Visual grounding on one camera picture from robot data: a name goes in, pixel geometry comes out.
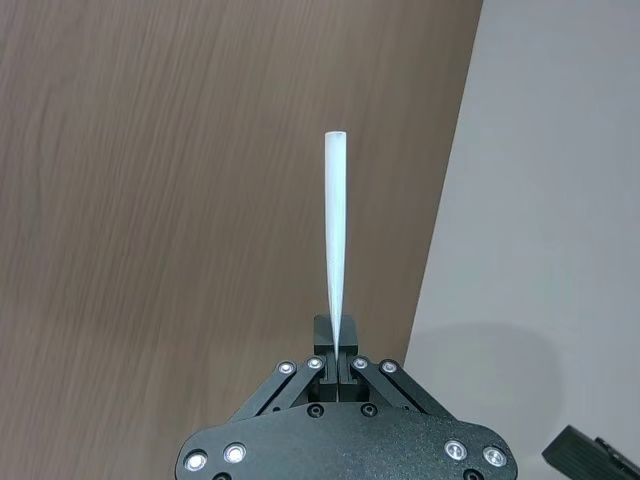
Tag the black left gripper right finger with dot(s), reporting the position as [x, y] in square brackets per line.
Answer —
[350, 380]

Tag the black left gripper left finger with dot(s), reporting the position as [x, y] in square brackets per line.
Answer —
[325, 380]

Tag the white tapered plastic stick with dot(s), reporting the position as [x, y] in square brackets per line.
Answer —
[335, 225]

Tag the black rectangular block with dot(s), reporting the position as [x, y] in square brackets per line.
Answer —
[575, 451]

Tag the brown wood-grain panel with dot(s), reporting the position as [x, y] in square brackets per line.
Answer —
[150, 200]

